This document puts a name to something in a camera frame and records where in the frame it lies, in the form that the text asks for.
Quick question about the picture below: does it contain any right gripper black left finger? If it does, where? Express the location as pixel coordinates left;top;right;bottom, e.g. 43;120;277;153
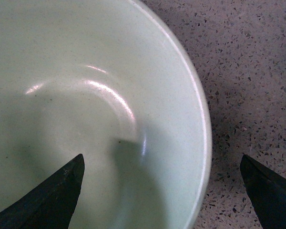
0;154;85;229

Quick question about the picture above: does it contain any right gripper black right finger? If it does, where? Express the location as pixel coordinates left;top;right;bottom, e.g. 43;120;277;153
240;155;286;229

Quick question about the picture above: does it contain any light green plastic bowl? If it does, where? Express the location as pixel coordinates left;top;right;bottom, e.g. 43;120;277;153
0;0;212;229

